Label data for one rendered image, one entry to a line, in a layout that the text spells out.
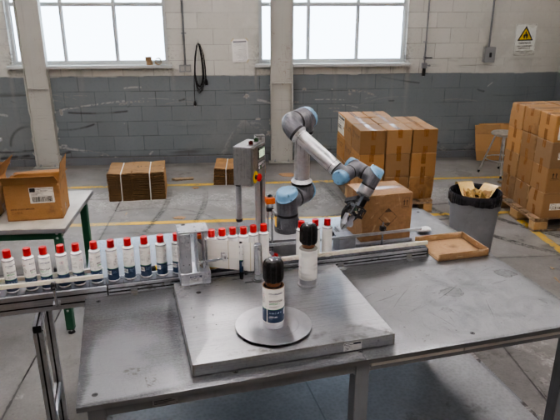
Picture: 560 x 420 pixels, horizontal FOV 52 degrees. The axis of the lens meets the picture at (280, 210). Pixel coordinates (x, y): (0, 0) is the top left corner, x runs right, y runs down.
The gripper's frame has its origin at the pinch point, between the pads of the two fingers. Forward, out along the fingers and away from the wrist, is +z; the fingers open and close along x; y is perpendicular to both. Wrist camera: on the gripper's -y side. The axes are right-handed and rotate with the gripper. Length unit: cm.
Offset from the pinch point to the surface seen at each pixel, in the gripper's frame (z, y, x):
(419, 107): -125, -475, 277
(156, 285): 63, 6, -74
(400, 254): -0.9, 4.9, 35.9
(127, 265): 60, 3, -89
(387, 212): -15.8, -17.5, 30.1
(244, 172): -3, -1, -59
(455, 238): -20, -12, 75
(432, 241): -13, -12, 62
